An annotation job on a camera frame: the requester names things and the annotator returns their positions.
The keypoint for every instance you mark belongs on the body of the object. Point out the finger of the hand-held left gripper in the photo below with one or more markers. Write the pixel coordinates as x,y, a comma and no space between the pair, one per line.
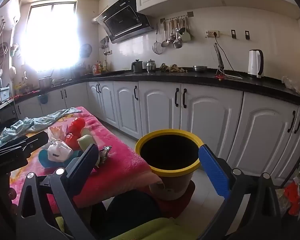
37,141

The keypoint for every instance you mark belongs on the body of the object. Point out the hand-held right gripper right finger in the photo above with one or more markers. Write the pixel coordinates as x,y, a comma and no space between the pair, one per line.
212,172

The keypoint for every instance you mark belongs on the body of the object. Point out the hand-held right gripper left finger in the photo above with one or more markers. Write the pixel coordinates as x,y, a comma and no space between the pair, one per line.
86,163

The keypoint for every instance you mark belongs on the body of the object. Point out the silver foil wrapper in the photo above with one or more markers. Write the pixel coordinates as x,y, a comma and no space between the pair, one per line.
103,153

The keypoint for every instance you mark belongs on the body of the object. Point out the pale green foam net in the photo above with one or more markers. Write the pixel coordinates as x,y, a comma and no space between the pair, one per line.
86,140

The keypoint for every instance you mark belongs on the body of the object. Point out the red mesh net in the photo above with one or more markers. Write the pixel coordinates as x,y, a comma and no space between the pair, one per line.
77,126

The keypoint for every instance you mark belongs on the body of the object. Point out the yellow-rimmed trash bin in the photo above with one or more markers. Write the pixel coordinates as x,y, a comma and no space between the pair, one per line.
171,177

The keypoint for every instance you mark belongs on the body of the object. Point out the light blue cloth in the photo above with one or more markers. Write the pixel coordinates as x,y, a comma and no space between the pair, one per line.
40,122

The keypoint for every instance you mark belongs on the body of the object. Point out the white and pink wrapper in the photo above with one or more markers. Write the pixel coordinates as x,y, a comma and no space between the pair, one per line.
56,131

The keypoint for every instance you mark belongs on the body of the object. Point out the pink printed blanket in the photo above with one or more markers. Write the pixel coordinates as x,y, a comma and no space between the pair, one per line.
120,165

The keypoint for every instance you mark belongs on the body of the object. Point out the teal hanging basket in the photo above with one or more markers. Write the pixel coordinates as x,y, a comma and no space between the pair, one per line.
43,99

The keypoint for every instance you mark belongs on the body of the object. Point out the red stool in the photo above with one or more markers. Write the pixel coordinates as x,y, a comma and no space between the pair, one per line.
175,207

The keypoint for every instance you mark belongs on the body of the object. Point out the white lower cabinets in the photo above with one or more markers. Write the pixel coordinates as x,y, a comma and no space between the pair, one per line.
210,115

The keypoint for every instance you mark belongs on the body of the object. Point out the blue and white box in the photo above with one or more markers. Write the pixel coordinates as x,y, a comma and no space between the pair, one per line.
4,93

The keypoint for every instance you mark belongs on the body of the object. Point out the steel cooking pot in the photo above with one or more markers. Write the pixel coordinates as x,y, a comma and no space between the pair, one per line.
45,83

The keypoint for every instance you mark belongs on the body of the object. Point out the person's leg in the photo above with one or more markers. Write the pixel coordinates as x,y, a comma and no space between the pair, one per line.
130,210

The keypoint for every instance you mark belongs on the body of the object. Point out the green garment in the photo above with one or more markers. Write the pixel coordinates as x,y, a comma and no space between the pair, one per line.
160,230

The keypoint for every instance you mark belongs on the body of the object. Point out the red plastic bag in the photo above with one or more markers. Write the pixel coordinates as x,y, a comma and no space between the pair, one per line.
292,197

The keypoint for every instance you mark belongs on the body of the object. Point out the group of condiment bottles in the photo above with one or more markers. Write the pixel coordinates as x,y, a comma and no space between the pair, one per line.
98,68

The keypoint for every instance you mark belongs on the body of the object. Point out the black kitchen countertop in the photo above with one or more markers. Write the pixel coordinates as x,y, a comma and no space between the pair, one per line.
195,76

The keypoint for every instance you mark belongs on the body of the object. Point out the steel bowl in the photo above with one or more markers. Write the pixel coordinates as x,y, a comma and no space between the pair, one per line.
200,68

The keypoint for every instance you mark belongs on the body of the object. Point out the window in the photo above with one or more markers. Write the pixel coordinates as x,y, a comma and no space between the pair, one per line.
51,35

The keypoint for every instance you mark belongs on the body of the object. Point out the grey teapot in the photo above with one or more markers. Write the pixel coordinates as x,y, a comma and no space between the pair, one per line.
137,66

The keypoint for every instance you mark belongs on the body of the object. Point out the pile of ginger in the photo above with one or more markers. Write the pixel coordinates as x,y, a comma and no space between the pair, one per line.
173,68

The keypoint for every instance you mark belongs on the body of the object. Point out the white electric kettle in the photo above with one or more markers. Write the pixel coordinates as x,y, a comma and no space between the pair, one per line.
255,63

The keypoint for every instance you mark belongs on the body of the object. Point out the steel canister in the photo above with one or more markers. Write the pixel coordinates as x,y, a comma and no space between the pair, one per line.
151,66

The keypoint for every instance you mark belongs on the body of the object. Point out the phone on stand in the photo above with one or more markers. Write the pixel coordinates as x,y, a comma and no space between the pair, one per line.
218,55

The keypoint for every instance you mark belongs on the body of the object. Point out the hanging kitchen tools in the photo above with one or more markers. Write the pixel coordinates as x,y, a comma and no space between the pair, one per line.
105,45

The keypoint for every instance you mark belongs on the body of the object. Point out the clear plastic bag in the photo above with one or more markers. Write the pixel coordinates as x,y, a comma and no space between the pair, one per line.
292,85

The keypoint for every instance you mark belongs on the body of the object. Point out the metal strainer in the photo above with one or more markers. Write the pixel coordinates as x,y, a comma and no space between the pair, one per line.
157,47

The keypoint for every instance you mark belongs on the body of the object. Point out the white water heater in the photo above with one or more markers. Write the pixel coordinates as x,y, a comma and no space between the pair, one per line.
8,7

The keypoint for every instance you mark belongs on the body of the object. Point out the metal ladle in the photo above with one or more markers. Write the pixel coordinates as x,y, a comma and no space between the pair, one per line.
164,42

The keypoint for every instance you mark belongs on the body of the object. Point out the pale spatula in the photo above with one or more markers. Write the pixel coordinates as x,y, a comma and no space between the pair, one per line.
186,36

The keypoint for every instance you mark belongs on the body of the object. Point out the black range hood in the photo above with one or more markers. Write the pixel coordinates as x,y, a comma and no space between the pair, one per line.
125,22

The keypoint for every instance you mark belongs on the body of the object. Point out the wall power socket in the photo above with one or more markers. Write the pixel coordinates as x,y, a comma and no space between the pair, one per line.
212,33

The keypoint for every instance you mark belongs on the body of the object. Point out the utensil rail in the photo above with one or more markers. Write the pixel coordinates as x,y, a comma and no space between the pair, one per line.
176,18

